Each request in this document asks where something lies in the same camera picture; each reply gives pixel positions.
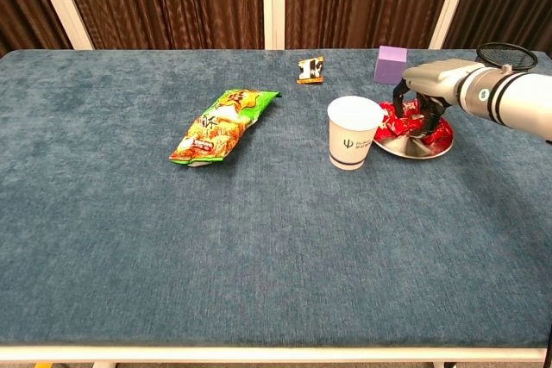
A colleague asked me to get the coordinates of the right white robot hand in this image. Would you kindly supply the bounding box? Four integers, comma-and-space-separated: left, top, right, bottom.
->
391, 59, 486, 139

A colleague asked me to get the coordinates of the small red object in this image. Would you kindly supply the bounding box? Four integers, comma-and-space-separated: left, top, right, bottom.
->
373, 99, 452, 147

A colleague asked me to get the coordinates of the white paper cup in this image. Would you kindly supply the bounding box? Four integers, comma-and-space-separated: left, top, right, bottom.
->
326, 95, 386, 171

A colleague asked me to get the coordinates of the purple cube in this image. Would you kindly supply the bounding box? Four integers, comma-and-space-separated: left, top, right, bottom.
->
373, 45, 409, 85

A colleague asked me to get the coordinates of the round metal plate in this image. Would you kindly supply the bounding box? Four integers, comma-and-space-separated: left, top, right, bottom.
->
373, 100, 455, 160

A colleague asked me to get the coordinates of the black mesh pen holder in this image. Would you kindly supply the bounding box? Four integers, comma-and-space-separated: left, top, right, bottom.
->
475, 41, 539, 72

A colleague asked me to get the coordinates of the small brown snack wrapper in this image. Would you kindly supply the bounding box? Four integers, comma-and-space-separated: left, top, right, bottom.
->
296, 55, 325, 84

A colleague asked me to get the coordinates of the green snack bag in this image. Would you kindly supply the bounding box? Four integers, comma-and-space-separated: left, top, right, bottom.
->
168, 89, 281, 169

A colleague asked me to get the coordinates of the blue felt table cover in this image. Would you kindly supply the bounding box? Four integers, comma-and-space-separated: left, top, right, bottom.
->
0, 48, 552, 348

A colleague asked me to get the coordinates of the white partition post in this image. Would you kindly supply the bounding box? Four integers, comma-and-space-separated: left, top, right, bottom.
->
260, 0, 286, 51
28, 0, 95, 51
429, 0, 478, 50

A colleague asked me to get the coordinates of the white table frame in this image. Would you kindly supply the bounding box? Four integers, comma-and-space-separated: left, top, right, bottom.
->
0, 345, 549, 368

